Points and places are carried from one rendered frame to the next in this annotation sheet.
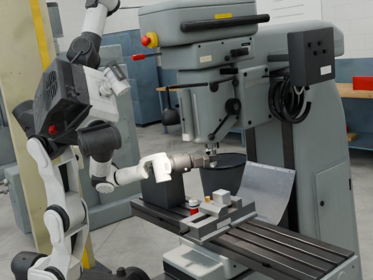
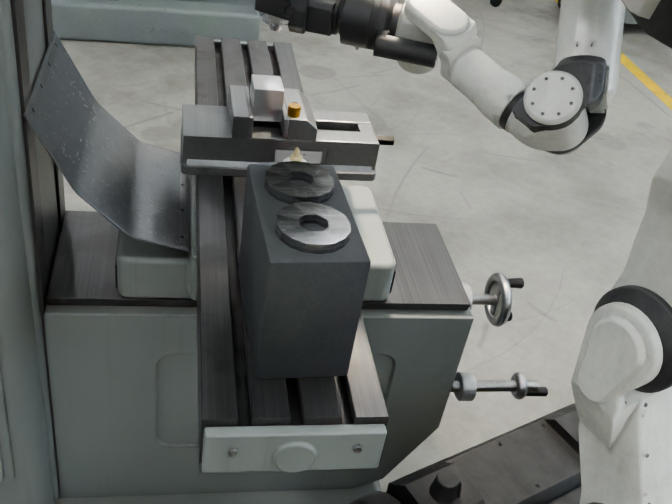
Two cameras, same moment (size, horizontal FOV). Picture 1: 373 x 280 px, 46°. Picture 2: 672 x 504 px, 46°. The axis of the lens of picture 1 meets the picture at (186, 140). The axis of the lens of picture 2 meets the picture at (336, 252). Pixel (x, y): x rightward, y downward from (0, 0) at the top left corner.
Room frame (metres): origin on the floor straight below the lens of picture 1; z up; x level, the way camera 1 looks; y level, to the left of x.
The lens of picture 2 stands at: (2.92, 0.52, 1.65)
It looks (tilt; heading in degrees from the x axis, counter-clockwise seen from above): 35 degrees down; 203
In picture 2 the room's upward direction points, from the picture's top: 10 degrees clockwise
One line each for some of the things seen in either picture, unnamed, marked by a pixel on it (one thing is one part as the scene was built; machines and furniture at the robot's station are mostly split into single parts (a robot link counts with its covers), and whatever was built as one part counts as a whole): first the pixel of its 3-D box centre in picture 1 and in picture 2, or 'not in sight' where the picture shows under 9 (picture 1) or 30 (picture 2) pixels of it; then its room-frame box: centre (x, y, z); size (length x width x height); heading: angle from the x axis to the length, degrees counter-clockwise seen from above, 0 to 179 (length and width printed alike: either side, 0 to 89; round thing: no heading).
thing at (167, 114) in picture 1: (170, 115); not in sight; (1.65, 0.05, 1.47); 0.07 x 0.07 x 0.06
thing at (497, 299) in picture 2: not in sight; (482, 299); (1.54, 0.30, 0.63); 0.16 x 0.12 x 0.12; 127
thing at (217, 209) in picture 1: (213, 208); (296, 113); (1.78, -0.08, 1.02); 0.12 x 0.06 x 0.04; 38
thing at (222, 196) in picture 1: (221, 198); (266, 98); (1.81, -0.12, 1.05); 0.06 x 0.05 x 0.06; 38
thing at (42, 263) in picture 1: (56, 271); not in sight; (2.03, 0.74, 0.68); 0.21 x 0.20 x 0.13; 60
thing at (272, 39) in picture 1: (278, 45); not in sight; (2.14, -0.50, 1.66); 0.80 x 0.23 x 0.20; 127
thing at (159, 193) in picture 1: (161, 183); (297, 264); (2.17, 0.16, 1.03); 0.22 x 0.12 x 0.20; 40
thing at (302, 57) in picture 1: (313, 56); not in sight; (1.75, -0.54, 1.62); 0.20 x 0.09 x 0.21; 127
